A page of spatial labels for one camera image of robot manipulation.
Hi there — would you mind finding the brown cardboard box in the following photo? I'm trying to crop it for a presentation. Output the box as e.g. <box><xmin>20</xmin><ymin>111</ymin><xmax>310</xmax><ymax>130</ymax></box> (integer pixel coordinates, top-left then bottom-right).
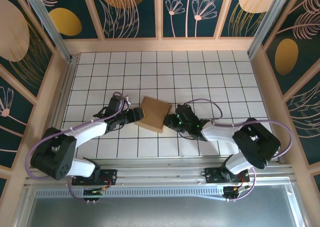
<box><xmin>134</xmin><ymin>96</ymin><xmax>173</xmax><ymax>134</ymax></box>

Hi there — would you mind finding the grey sheet metal tray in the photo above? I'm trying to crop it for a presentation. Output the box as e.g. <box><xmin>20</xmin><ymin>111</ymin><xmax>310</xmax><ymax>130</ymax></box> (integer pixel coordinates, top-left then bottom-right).
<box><xmin>12</xmin><ymin>183</ymin><xmax>308</xmax><ymax>227</ymax></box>

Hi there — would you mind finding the aluminium extrusion table frame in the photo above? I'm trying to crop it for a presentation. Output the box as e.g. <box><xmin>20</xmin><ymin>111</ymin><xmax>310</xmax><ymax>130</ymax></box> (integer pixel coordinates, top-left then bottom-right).
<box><xmin>23</xmin><ymin>52</ymin><xmax>297</xmax><ymax>188</ymax></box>

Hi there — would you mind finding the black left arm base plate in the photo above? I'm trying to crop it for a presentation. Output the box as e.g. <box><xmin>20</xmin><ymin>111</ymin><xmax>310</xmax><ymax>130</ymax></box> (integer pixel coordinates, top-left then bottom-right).
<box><xmin>71</xmin><ymin>168</ymin><xmax>118</xmax><ymax>187</ymax></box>

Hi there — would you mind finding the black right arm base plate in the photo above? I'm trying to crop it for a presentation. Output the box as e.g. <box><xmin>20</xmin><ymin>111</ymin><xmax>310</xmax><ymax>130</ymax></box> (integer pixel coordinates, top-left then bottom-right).
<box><xmin>204</xmin><ymin>166</ymin><xmax>251</xmax><ymax>184</ymax></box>

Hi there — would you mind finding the perforated grey cable duct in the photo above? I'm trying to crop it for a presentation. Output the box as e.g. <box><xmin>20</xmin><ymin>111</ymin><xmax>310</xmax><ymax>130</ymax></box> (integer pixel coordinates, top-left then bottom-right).
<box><xmin>34</xmin><ymin>188</ymin><xmax>226</xmax><ymax>201</ymax></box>

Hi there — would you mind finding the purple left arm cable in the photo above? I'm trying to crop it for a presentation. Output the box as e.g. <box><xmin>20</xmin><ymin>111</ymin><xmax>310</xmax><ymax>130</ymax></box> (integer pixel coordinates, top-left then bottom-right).
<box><xmin>24</xmin><ymin>91</ymin><xmax>126</xmax><ymax>203</ymax></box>

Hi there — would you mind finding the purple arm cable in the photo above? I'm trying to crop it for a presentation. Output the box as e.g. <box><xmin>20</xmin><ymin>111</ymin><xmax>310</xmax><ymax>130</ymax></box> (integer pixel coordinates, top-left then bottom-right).
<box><xmin>24</xmin><ymin>91</ymin><xmax>126</xmax><ymax>203</ymax></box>
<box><xmin>183</xmin><ymin>98</ymin><xmax>294</xmax><ymax>202</ymax></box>

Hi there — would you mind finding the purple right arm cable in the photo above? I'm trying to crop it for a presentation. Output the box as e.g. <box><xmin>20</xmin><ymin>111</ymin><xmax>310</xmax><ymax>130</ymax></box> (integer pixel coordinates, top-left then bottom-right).
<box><xmin>183</xmin><ymin>98</ymin><xmax>294</xmax><ymax>202</ymax></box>

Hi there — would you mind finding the aluminium corner post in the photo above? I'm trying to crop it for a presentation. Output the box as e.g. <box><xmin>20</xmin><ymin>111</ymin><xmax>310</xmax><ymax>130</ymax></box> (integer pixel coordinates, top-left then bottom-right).
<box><xmin>246</xmin><ymin>0</ymin><xmax>294</xmax><ymax>60</ymax></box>
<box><xmin>20</xmin><ymin>0</ymin><xmax>73</xmax><ymax>63</ymax></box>

